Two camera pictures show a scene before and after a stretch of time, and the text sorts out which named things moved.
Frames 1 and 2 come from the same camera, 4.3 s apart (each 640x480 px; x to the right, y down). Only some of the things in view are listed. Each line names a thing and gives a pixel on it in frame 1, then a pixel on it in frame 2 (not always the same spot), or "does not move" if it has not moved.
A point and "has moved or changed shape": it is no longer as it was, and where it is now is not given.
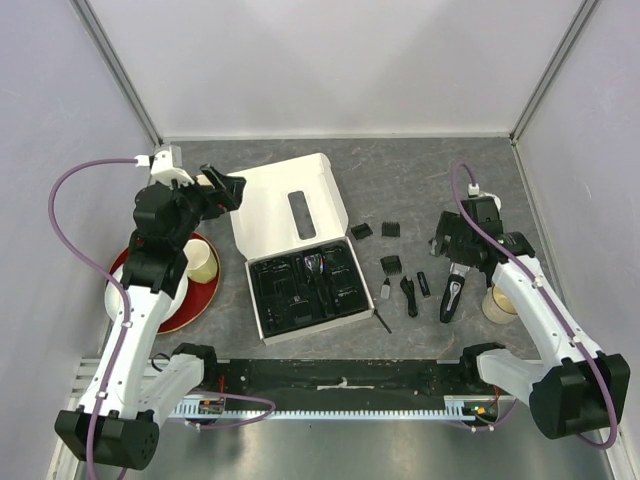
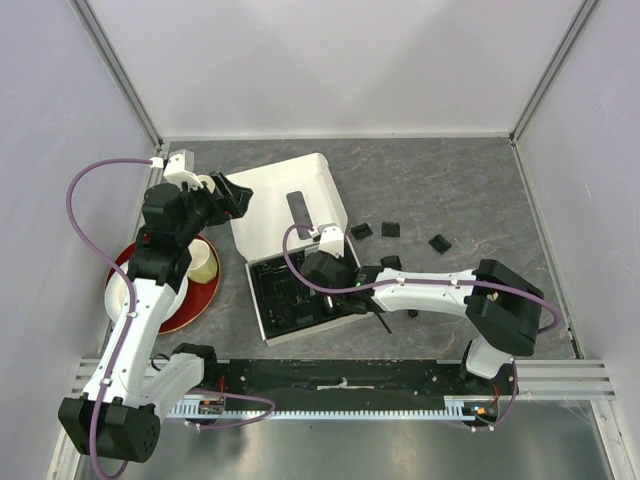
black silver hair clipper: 453,290 has moved or changed shape
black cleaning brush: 382,322 does not move
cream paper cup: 202,263 does not move
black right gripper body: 450,224 -> 339,260
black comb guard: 391,265 does not move
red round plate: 198,295 does not move
